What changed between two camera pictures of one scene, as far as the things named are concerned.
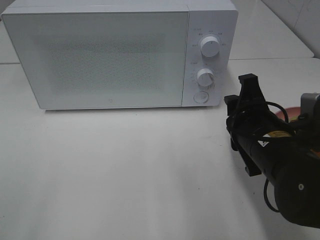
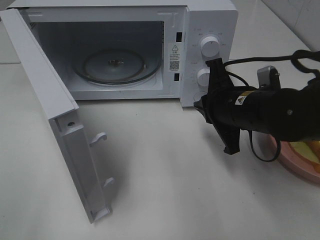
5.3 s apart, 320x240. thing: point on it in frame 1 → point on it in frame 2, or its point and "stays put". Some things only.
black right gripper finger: x=252 y=166 → x=231 y=137
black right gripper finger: x=250 y=94 → x=219 y=78
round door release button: x=201 y=97 stays put
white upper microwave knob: x=210 y=46 stays put
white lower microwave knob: x=205 y=77 stays put
